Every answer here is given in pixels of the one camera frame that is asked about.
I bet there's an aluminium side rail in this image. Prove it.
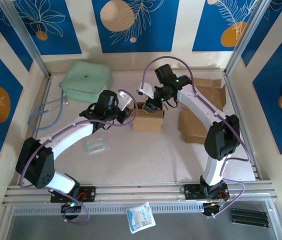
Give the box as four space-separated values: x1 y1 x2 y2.
223 70 264 181
18 74 53 186

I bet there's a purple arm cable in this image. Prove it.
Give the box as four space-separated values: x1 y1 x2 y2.
18 88 132 224
142 56 252 218

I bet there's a clear plastic packet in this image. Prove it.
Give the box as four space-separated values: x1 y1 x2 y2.
85 134 112 156

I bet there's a grey slotted cable duct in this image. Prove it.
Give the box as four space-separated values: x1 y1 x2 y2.
12 203 205 216

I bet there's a blue stethoscope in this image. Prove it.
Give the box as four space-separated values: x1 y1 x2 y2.
28 96 69 131

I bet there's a grey metal shelf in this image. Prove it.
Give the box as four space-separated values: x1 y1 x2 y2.
5 212 282 240

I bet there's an aluminium frame post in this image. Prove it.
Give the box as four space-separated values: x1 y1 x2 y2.
223 0 274 77
0 0 51 77

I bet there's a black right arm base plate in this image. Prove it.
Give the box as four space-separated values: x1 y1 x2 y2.
180 183 230 201

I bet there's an aluminium frame cross rail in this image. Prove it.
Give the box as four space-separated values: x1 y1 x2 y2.
2 180 278 207

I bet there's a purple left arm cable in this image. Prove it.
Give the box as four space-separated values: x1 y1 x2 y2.
18 88 132 224

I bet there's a white and blue sachet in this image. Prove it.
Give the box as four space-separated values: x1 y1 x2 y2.
126 201 157 235

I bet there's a mint green zip case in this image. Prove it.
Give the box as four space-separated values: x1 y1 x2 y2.
59 61 114 102

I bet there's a brown cardboard box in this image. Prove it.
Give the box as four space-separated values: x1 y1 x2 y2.
177 76 227 145
131 101 166 133

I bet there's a black ridged block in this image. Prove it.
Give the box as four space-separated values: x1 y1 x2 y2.
229 207 270 229

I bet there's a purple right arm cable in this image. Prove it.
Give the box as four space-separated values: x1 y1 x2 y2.
142 56 252 218

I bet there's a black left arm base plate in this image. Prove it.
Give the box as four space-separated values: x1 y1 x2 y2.
49 185 97 204

